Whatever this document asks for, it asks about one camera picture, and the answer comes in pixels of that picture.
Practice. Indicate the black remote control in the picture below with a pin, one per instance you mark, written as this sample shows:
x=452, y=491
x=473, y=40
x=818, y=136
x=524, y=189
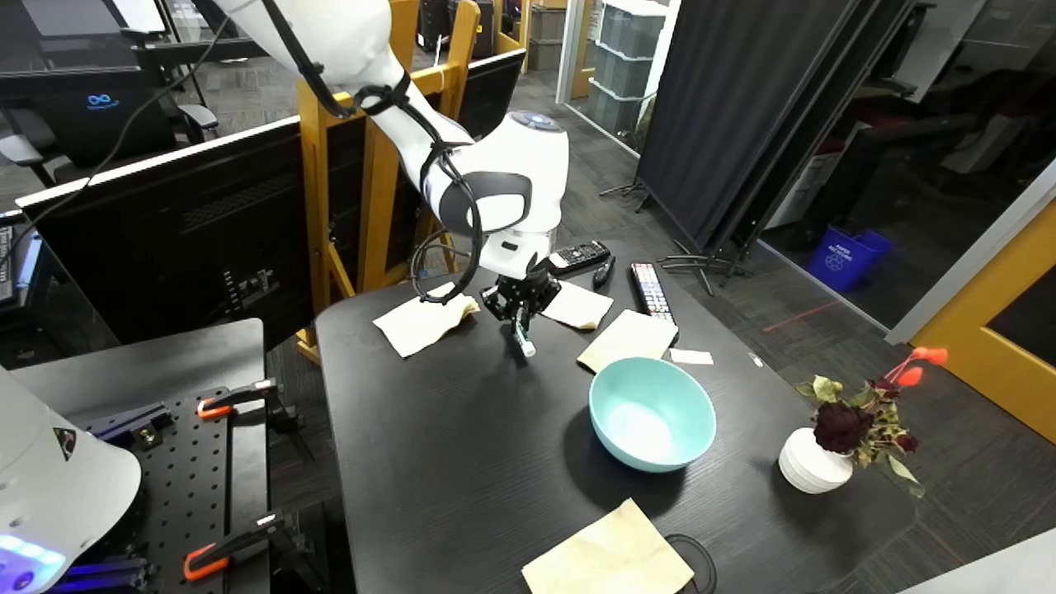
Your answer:
x=574, y=257

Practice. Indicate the dark red flower bouquet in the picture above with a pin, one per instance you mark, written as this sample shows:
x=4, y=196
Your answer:
x=865, y=428

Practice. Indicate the yellow wooden chair frame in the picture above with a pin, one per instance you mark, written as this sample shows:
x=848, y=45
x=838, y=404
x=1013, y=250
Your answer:
x=381, y=165

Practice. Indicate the cream napkin by remotes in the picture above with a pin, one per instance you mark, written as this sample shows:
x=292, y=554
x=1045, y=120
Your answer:
x=579, y=309

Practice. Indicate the upper orange-handled clamp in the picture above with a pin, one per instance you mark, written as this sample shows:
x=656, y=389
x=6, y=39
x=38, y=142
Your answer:
x=237, y=402

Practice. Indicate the orange-handled clamp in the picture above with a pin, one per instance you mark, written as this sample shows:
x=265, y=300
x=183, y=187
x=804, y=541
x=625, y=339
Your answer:
x=218, y=554
x=237, y=402

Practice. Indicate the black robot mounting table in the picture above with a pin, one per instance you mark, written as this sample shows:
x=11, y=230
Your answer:
x=198, y=479

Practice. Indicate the cream napkin front of table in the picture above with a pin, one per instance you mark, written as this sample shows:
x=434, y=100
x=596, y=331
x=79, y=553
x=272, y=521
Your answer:
x=415, y=323

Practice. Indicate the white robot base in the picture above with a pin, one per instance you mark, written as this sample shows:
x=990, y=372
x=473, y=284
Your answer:
x=61, y=491

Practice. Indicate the cream napkin near vase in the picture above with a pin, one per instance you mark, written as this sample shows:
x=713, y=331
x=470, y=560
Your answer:
x=620, y=553

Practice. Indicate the black monitor screen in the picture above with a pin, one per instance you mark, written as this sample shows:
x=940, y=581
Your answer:
x=149, y=235

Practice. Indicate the blue bin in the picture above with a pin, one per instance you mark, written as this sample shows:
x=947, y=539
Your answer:
x=847, y=257

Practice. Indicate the white flower vase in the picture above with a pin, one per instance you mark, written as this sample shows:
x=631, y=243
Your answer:
x=810, y=468

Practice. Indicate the cream napkin by bowl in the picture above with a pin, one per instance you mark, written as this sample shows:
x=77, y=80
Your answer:
x=629, y=336

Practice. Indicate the lower orange-handled clamp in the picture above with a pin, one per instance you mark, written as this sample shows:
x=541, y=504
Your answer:
x=218, y=554

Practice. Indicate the white label on table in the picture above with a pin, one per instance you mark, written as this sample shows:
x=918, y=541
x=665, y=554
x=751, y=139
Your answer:
x=691, y=358

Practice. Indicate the teal bowl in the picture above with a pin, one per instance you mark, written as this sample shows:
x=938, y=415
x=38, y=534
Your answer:
x=651, y=415

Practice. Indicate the long grey-button remote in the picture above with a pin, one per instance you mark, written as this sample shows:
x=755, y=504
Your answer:
x=651, y=296

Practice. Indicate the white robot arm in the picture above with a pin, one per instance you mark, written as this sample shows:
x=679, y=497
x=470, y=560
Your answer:
x=501, y=193

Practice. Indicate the marker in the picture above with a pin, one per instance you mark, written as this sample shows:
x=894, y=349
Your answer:
x=524, y=352

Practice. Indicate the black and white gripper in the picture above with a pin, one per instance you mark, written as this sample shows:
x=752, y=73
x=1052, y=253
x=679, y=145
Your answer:
x=521, y=281

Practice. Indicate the black curtain divider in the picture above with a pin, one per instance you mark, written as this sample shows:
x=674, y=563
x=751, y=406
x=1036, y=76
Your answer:
x=737, y=76

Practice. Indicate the grey stacked storage drawers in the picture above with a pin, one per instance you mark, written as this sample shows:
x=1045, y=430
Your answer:
x=620, y=54

